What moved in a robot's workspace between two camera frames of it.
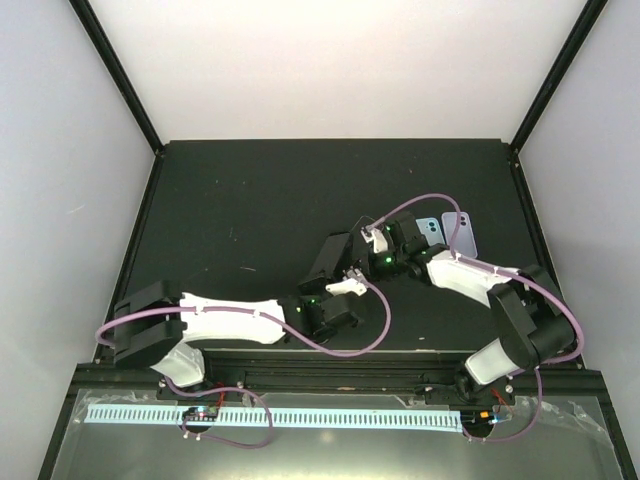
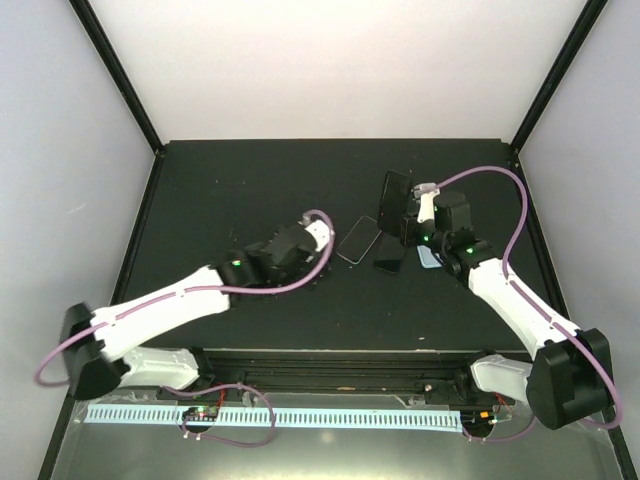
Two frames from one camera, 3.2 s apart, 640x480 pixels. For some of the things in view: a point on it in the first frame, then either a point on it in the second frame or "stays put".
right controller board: (476, 418) stays put
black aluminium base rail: (439, 373) stays put
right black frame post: (583, 29) stays put
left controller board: (197, 414) stays put
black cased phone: (336, 256) → (395, 202)
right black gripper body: (386, 267) → (410, 239)
